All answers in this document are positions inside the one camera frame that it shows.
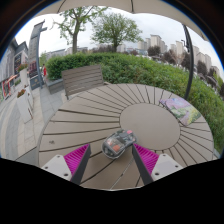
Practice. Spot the transparent computer mouse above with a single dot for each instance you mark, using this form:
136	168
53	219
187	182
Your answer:
116	143

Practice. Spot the tall grey sign pillar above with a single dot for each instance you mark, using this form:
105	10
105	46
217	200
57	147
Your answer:
33	46

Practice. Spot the curved black parasol pole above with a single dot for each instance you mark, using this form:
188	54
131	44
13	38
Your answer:
190	66

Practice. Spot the round dense tree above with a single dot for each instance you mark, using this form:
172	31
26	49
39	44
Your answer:
115	28

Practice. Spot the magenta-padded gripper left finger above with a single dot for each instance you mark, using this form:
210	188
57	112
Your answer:
76	158

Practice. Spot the white flower planter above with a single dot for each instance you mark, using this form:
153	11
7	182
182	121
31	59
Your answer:
25	106
23	75

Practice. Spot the floral print mouse pad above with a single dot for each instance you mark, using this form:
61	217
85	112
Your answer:
181	110

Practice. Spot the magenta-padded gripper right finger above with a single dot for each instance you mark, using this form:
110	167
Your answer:
146	159

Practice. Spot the group of apartment buildings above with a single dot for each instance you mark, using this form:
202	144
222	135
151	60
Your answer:
155	40

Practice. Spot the sparse thin tree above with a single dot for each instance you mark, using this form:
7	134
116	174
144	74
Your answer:
75	36

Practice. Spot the grey storefront building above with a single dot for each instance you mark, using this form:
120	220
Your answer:
10	66

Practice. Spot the grey slatted chair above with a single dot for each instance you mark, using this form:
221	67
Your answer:
83	80

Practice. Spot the beige parasol canopy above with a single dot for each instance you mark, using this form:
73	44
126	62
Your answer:
150	8

